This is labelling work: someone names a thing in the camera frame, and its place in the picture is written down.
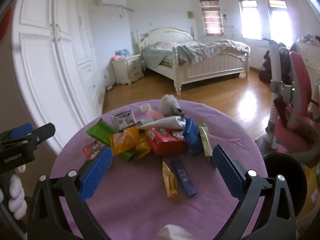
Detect dark red bag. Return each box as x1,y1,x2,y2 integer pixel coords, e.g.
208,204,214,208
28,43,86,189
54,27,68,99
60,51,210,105
259,50,273,82

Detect white wooden bed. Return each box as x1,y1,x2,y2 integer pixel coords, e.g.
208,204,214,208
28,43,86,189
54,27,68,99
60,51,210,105
132,27,251,95

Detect black trash bin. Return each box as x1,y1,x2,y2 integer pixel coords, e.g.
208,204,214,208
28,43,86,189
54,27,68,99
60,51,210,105
262,152,307,217

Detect dark blue tube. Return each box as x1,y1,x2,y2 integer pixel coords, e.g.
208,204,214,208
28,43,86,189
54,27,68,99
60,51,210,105
170,158,198,197

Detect purple tablecloth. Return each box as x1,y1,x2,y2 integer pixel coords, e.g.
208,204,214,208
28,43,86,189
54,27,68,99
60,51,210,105
50,99,265,240

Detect white air conditioner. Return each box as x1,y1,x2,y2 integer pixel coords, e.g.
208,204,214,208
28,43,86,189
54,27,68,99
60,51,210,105
94,0,127,7

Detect white dresser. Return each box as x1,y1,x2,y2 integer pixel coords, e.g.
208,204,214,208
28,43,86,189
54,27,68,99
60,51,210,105
296,34,320,80

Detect small white carton box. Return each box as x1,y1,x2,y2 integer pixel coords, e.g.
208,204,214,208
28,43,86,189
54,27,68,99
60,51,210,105
110,110,137,132

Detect pink bottle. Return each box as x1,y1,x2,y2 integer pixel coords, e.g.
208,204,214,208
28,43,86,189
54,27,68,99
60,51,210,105
146,109,164,120

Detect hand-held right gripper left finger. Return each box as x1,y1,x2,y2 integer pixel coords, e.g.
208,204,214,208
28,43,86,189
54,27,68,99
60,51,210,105
27,146,113,240

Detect green snack packet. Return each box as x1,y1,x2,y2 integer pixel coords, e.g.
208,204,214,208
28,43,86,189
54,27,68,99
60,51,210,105
86,119,118,147

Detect silver foil packet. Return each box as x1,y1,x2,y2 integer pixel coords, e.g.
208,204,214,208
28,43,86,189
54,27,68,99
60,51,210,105
137,116,187,130

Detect grey fluffy toy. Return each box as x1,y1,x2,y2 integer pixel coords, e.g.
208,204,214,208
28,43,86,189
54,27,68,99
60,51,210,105
159,94,187,117

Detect gold sachet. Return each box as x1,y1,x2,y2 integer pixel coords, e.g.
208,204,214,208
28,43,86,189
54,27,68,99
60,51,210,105
197,122,213,157

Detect orange snack packet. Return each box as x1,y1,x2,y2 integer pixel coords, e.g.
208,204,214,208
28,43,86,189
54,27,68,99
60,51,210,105
109,126,140,155

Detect blue snack packet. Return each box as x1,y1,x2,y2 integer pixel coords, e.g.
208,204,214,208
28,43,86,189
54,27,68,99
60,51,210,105
182,118,204,155

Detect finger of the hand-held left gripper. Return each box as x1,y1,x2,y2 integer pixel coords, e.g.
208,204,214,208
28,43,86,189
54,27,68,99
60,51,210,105
24,123,56,147
0,123,35,143

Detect white nightstand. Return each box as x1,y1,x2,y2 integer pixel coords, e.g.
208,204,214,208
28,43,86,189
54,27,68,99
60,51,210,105
111,54,144,85

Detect long gold stick packet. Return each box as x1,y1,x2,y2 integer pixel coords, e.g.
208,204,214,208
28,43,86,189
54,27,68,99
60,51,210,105
162,159,182,203

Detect pink grey study chair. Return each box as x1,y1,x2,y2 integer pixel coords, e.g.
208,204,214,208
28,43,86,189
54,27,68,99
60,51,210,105
255,37,320,169

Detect white cloth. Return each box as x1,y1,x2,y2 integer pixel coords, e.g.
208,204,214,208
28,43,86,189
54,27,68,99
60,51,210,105
157,224,198,240

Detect person's left hand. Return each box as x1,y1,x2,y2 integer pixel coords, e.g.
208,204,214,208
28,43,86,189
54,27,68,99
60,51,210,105
0,166,28,221

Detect white wardrobe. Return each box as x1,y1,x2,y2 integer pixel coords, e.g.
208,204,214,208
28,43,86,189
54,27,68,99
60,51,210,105
11,0,105,153

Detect red box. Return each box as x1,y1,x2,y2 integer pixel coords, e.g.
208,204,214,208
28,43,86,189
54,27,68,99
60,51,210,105
146,127,189,155

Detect window with red blind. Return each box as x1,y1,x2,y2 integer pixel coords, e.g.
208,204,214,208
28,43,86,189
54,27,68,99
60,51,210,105
199,0,224,36

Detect small red packet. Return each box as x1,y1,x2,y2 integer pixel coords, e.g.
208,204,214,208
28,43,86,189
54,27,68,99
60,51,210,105
82,140,105,160

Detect yellow snack packet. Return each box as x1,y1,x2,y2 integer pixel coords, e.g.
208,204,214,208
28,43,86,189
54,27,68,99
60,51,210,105
135,132,152,159

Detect floral bed quilt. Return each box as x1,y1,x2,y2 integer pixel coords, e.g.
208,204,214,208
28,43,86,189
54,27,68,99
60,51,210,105
142,39,250,68

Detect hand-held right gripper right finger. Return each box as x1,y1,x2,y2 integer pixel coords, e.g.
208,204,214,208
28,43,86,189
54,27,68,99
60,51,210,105
212,144,297,240

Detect bright window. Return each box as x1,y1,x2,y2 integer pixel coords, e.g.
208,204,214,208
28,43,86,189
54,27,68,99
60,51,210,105
264,0,294,43
237,0,262,40

